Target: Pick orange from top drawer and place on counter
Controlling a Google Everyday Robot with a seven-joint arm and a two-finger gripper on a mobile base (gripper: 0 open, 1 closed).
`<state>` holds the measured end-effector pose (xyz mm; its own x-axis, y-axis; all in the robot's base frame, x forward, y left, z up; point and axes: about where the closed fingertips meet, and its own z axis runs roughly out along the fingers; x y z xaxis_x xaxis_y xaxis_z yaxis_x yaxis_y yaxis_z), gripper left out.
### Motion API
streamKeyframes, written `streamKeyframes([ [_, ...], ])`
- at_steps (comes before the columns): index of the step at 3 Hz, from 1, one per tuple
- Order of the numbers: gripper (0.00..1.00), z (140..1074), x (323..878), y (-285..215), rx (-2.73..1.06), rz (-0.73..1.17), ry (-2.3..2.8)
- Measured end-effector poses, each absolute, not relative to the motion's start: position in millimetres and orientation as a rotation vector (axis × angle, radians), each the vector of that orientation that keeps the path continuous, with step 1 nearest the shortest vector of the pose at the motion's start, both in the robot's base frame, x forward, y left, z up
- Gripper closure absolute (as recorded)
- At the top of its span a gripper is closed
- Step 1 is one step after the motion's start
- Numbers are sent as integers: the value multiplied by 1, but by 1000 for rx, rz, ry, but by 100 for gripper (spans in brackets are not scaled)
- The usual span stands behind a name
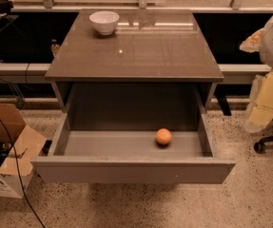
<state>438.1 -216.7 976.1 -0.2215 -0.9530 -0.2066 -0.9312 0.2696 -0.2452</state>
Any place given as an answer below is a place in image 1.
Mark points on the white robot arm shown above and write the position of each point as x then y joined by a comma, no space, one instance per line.
266,57

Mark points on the cardboard box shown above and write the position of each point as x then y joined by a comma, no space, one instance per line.
19,144

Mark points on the orange fruit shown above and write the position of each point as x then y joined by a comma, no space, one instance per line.
163,136

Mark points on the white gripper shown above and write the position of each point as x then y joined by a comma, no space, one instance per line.
261,114

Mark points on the small glass bottle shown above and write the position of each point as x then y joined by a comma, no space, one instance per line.
54,47

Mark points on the black office chair base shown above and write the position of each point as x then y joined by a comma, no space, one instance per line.
259,146

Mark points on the grey open top drawer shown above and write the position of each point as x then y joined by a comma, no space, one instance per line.
107,135

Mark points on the grey cabinet with counter top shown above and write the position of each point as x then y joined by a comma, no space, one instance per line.
153,71

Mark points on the white ceramic bowl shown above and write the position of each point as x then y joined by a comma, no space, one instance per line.
104,22

